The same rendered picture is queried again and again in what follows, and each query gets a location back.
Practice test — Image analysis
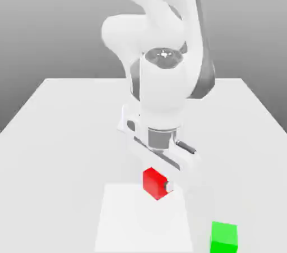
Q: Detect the small red cube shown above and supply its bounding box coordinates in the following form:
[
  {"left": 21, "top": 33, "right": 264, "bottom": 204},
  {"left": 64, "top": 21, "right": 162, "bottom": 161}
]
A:
[{"left": 142, "top": 167, "right": 175, "bottom": 201}]

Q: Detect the small green cube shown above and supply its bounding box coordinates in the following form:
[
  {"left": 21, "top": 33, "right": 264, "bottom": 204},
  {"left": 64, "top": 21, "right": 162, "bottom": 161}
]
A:
[{"left": 210, "top": 220, "right": 238, "bottom": 253}]

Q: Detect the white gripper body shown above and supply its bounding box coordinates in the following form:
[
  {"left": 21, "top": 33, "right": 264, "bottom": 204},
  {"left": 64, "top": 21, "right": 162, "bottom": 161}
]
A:
[{"left": 125, "top": 132, "right": 202, "bottom": 182}]

